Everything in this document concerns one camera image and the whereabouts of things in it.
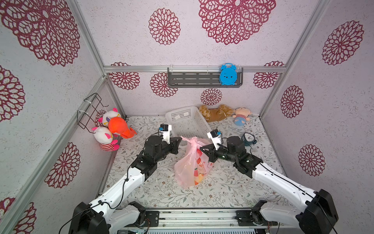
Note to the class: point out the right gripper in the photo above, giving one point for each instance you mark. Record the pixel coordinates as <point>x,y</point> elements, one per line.
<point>214,151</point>

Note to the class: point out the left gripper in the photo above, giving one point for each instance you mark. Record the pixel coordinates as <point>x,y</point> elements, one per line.
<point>172,144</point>

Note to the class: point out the pink plastic bag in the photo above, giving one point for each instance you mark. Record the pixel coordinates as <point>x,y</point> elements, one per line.
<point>193,162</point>

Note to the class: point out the yellow banana bunch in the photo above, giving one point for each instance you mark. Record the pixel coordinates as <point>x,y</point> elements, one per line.
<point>198,178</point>

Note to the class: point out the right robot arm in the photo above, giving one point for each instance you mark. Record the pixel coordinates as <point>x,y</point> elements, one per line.
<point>313,212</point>

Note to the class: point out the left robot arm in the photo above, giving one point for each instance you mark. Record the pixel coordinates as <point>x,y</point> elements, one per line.
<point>103,215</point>

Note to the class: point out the white plastic basket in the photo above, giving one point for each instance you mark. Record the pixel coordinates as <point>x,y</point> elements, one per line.
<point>188,122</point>

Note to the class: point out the brown teddy bear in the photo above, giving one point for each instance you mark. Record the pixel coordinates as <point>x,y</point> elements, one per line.
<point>216,114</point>

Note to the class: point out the small doll blue outfit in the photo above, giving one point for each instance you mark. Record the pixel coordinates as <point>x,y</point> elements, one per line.
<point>241,116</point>

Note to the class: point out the red plush toy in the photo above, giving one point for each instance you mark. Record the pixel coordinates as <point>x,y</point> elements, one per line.
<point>119,126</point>

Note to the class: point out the white pink plush lower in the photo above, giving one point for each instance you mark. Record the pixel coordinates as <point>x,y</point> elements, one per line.
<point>105,138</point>

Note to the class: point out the white pink plush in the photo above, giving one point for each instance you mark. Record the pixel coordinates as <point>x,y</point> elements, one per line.
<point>103,118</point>
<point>105,138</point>

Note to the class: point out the white pink plush upper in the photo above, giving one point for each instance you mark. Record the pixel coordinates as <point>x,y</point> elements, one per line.
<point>103,118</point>

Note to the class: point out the blue alarm clock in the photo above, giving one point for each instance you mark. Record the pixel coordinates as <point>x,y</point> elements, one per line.
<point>228,75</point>

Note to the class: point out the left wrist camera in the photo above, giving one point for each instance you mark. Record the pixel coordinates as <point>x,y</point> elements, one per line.
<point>165,130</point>

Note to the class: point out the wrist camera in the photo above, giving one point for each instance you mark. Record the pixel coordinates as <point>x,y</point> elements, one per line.
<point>216,138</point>
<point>165,130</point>

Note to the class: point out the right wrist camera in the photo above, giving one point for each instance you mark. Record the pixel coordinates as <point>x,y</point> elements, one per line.
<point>216,138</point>

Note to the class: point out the grey wall shelf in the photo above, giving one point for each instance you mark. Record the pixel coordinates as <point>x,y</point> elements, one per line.
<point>199,80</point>

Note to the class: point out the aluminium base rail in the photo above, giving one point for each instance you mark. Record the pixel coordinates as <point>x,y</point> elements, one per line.
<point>215,218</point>

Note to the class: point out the black wire rack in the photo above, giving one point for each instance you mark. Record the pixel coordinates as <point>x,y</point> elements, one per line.
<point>85,117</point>

